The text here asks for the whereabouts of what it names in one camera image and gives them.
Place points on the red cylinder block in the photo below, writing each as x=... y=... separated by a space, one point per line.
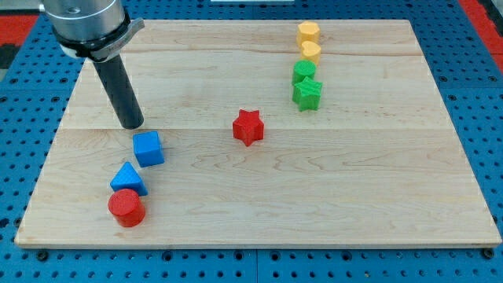
x=126 y=207

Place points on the green star block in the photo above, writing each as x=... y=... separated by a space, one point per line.
x=307 y=94

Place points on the yellow heart block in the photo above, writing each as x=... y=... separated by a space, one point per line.
x=310 y=51

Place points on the wooden board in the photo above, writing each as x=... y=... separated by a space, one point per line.
x=378 y=165

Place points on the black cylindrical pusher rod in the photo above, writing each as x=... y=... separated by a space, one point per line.
x=116 y=82

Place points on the yellow hexagon block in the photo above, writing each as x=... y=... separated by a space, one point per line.
x=307 y=31

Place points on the blue cube block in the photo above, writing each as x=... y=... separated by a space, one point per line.
x=148 y=149

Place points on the blue triangle block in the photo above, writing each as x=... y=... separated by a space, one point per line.
x=128 y=178

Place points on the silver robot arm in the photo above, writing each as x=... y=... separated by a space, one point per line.
x=93 y=29

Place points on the green cylinder block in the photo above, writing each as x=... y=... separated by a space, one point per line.
x=303 y=69

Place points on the red star block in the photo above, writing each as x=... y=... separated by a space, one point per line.
x=248 y=127

